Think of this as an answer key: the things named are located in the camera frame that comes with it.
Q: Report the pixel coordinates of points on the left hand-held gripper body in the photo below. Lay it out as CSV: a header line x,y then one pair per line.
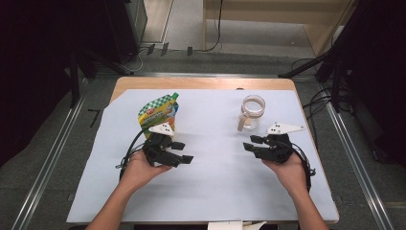
x,y
158,147

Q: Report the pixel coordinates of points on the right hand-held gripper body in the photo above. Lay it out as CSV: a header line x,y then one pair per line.
x,y
279,148

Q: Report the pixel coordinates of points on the green checkered yellow pouch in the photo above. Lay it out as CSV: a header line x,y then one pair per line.
x,y
158,111

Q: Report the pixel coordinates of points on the person's right hand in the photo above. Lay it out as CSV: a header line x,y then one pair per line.
x,y
292,174

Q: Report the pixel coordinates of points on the person's left hand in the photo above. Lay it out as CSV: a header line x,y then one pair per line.
x,y
139,172

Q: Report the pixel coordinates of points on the white table mat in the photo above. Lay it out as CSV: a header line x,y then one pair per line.
x,y
217,179

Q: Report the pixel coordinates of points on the black stand with slanted bar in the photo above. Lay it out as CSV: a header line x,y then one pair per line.
x,y
319,57

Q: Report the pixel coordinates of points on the light wooden shelf unit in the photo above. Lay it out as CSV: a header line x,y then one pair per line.
x,y
319,32

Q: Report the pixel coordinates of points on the dark cabinet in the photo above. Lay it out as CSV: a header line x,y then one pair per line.
x,y
127,25

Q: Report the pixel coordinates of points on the metal floor rail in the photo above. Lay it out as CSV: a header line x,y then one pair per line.
x,y
357,166
48,166

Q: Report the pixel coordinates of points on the black upright post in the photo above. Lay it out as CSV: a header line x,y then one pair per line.
x,y
74,83

